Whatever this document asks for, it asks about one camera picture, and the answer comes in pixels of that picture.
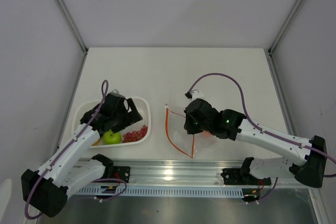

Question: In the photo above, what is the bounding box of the green apple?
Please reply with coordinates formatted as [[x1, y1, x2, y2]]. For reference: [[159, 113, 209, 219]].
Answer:
[[102, 130, 122, 145]]

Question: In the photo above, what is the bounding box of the red grape bunch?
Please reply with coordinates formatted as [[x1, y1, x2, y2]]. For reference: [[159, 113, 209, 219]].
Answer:
[[122, 125, 148, 143]]

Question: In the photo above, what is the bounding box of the clear zip top bag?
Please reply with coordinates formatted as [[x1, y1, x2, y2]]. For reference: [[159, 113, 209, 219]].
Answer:
[[164, 103, 217, 159]]

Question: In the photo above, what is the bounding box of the orange peach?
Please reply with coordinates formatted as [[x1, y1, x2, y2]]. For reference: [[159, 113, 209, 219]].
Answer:
[[202, 131, 212, 137]]

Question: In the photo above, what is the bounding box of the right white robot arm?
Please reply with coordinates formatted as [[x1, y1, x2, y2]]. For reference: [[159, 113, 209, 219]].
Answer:
[[184, 99, 327, 188]]

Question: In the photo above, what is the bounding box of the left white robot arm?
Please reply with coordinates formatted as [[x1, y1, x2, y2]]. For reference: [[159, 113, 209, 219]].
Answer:
[[21, 92, 143, 220]]

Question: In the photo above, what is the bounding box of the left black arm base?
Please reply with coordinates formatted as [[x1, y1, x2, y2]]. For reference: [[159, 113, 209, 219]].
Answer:
[[112, 166, 131, 183]]

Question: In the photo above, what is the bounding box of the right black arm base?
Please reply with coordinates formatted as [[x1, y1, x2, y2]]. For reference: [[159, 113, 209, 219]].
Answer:
[[221, 168, 271, 186]]

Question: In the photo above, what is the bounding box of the white perforated plastic basket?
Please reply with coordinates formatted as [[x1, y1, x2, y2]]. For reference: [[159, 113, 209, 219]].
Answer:
[[71, 97, 151, 149]]

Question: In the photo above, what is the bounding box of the yellow fruit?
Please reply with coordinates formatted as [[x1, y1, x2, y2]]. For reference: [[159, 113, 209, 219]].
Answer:
[[92, 139, 101, 146]]

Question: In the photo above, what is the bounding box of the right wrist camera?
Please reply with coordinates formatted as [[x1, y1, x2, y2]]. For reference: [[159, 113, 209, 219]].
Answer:
[[185, 90, 204, 101]]

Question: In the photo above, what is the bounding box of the aluminium mounting rail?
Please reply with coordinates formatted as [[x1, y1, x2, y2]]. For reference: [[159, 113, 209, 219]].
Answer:
[[35, 158, 316, 185]]

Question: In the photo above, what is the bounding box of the white slotted cable duct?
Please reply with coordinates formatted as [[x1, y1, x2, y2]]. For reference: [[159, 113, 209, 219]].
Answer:
[[76, 185, 244, 198]]

